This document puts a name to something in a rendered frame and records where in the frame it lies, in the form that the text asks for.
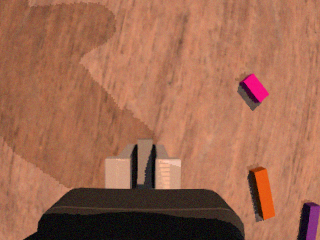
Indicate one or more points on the orange rod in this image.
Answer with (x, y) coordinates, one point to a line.
(262, 192)

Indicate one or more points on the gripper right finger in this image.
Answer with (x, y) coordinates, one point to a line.
(167, 169)

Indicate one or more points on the purple rod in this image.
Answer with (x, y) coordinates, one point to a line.
(309, 223)

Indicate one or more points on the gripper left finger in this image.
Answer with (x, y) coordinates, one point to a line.
(121, 172)

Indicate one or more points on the magenta rectangular block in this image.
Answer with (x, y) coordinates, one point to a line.
(254, 88)

